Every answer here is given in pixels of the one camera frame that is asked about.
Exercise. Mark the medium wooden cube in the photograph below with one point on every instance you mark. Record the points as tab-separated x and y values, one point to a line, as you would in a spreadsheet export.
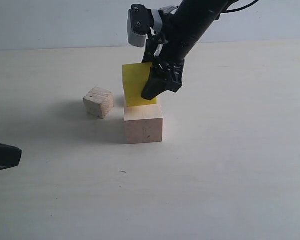
98	102

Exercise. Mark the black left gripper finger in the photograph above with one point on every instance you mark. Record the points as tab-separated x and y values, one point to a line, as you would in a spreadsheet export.
10	156

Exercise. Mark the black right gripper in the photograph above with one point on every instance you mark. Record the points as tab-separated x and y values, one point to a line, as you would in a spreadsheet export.
180	31

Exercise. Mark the yellow cube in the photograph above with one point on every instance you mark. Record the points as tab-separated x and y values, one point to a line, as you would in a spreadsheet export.
134	78

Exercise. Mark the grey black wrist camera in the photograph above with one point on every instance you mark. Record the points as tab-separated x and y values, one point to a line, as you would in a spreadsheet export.
140	22

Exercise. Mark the large light wooden cube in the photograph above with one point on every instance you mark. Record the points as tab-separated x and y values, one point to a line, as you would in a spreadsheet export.
144	124

